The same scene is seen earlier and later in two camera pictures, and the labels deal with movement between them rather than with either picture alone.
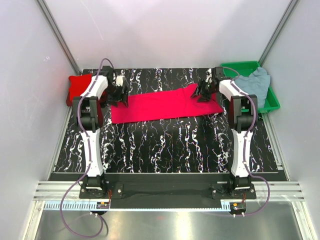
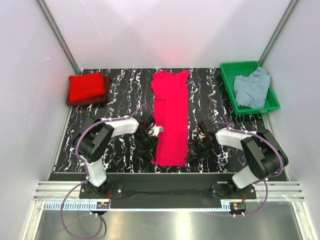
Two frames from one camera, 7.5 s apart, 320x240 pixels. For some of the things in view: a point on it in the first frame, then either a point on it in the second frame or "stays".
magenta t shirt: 157,105 -> 171,108
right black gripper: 204,98 -> 192,155
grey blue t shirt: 257,83 stays
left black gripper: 120,97 -> 150,151
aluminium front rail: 57,190 stays
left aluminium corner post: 59,36 stays
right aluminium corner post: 285,17 stays
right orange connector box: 237,207 stays
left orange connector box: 102,205 stays
